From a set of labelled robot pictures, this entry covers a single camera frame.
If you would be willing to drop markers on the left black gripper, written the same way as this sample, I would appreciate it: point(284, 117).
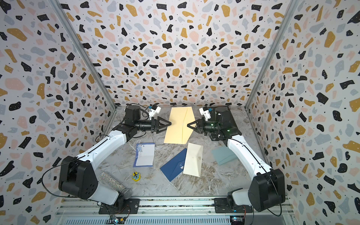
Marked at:
point(156, 130)

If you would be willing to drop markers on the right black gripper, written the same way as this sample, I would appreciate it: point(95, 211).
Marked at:
point(197, 123)

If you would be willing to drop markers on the yellow envelope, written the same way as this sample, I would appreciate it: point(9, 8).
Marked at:
point(178, 132)

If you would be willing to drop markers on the white letter paper blue border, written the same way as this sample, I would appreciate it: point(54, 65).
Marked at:
point(144, 154)

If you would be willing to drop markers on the light teal envelope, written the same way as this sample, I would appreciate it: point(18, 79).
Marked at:
point(223, 155)

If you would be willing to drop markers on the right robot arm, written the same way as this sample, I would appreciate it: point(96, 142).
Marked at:
point(267, 188)

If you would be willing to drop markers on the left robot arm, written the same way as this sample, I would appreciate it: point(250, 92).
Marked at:
point(77, 174)

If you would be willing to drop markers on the cream envelope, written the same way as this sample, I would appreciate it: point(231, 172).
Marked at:
point(193, 160)

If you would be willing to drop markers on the dark blue envelope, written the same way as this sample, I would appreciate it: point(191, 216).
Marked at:
point(175, 166)

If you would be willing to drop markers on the black briefcase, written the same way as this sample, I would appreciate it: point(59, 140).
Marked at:
point(226, 121)

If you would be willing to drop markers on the small yellow round sticker toy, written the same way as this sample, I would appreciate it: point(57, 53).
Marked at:
point(136, 176)

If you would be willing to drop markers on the glittery silver tube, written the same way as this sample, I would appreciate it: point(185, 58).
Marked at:
point(116, 185)

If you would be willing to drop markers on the small circuit board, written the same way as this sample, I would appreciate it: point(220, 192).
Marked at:
point(117, 220)

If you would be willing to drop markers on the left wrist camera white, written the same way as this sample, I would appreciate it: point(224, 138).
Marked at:
point(154, 110)

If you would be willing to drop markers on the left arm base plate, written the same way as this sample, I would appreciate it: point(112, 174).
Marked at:
point(121, 206)

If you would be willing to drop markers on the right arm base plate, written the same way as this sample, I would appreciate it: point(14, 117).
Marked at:
point(224, 205)

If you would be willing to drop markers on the aluminium front rail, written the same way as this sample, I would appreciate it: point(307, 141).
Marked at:
point(198, 210)

